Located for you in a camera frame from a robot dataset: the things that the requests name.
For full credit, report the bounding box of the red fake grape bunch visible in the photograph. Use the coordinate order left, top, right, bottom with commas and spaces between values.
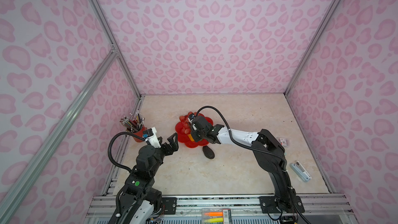
179, 112, 195, 135

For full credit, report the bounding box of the dark fake avocado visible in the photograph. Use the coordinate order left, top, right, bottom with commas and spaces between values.
202, 146, 215, 159

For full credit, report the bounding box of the yellow fake banana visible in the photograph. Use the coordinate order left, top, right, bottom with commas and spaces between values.
187, 134, 194, 142

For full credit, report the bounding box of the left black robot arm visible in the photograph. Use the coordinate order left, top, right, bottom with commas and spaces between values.
108, 130, 179, 224

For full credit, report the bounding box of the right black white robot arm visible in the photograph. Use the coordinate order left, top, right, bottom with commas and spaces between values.
188, 114, 305, 213

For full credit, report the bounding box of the red flower-shaped fruit bowl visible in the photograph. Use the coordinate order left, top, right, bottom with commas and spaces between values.
175, 115, 209, 148

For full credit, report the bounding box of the red pen cup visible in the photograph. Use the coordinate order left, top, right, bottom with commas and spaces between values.
133, 125, 147, 143

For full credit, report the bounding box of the clear marker box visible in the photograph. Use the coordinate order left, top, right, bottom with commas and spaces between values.
201, 208, 233, 224

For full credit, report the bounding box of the small pink card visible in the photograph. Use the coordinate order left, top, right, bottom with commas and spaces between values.
279, 138, 289, 147

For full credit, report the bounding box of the grey white stapler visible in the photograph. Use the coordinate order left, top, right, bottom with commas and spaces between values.
290, 161, 312, 183

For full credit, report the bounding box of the diagonal aluminium strut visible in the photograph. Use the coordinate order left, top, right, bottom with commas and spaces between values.
1, 50, 118, 224

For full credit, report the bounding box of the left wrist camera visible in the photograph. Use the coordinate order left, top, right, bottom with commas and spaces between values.
143, 127, 161, 148

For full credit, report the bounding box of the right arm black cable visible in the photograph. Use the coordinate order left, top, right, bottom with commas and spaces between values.
195, 105, 312, 224

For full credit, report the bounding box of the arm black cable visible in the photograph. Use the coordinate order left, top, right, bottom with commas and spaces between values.
107, 131, 147, 174
195, 105, 312, 224

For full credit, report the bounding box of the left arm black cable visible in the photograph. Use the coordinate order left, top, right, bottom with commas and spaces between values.
107, 131, 147, 174

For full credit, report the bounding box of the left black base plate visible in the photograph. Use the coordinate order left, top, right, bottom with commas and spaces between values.
133, 196, 178, 216

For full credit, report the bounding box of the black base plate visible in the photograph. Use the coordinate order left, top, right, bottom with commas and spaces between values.
259, 195, 305, 215
133, 196, 178, 216

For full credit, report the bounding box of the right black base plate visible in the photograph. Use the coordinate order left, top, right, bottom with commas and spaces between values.
259, 195, 305, 215

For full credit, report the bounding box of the aluminium front rail frame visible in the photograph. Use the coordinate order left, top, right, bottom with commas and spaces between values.
82, 193, 358, 224

